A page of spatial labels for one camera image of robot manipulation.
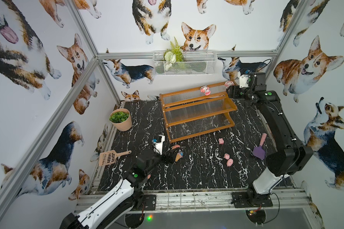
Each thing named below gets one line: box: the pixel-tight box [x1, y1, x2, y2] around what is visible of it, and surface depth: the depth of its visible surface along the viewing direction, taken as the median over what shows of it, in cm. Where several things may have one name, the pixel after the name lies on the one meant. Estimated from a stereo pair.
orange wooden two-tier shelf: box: [159, 82, 238, 144], surface depth 105 cm
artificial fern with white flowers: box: [163, 36, 184, 72], surface depth 84 cm
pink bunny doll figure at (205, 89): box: [200, 84, 211, 96], surface depth 86 cm
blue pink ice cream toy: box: [174, 151, 184, 163], surface depth 89 cm
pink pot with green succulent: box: [108, 108, 133, 132], surface depth 97 cm
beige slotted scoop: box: [98, 149, 132, 167], surface depth 92 cm
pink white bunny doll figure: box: [224, 80, 235, 89], surface depth 90 cm
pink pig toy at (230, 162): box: [226, 158, 234, 167], surface depth 87 cm
